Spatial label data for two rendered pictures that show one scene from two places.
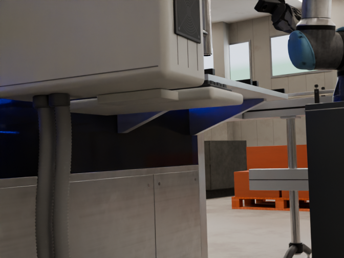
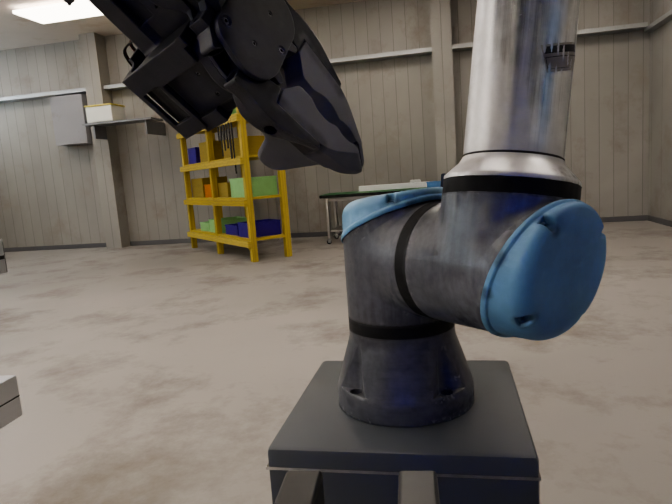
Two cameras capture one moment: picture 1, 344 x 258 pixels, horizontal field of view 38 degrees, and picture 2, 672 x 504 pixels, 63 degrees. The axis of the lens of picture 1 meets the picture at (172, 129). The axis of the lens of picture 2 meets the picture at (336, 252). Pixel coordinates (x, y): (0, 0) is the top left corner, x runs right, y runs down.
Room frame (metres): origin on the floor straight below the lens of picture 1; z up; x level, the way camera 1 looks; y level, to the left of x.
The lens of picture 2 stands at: (1.84, -0.06, 1.04)
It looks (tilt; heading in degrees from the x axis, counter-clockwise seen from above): 8 degrees down; 246
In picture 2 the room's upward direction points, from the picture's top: 4 degrees counter-clockwise
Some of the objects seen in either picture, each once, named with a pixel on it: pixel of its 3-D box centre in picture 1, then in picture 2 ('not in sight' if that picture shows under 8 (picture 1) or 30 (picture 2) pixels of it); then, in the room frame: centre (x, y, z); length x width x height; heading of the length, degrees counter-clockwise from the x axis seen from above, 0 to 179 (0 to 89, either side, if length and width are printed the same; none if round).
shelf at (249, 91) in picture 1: (194, 94); not in sight; (1.86, -0.09, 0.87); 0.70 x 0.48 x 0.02; 148
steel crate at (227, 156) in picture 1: (199, 168); not in sight; (7.84, -0.42, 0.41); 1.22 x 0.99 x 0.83; 44
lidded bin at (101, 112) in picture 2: not in sight; (105, 114); (1.38, -10.26, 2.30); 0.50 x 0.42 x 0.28; 144
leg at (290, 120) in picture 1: (293, 185); not in sight; (2.83, -0.67, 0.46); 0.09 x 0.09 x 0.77; 58
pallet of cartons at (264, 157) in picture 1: (290, 175); not in sight; (5.87, -1.36, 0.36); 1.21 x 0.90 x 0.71; 53
